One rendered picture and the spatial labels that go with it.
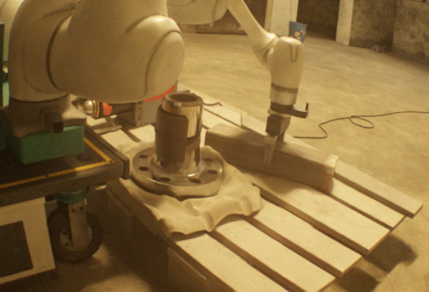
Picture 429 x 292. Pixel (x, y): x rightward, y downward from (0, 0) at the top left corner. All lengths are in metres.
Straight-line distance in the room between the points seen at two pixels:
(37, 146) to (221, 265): 0.47
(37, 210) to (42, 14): 0.39
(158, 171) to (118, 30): 0.61
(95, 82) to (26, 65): 0.18
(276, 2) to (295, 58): 5.46
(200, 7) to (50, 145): 0.43
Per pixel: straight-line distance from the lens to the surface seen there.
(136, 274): 1.04
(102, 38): 0.60
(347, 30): 9.28
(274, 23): 6.67
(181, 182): 1.08
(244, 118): 1.73
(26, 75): 0.74
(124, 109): 1.52
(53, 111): 0.76
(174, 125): 1.06
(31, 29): 0.72
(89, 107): 1.44
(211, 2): 0.87
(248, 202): 1.06
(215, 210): 0.99
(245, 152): 1.31
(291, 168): 1.28
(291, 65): 1.20
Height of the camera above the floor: 0.70
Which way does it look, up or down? 21 degrees down
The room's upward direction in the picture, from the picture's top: 7 degrees clockwise
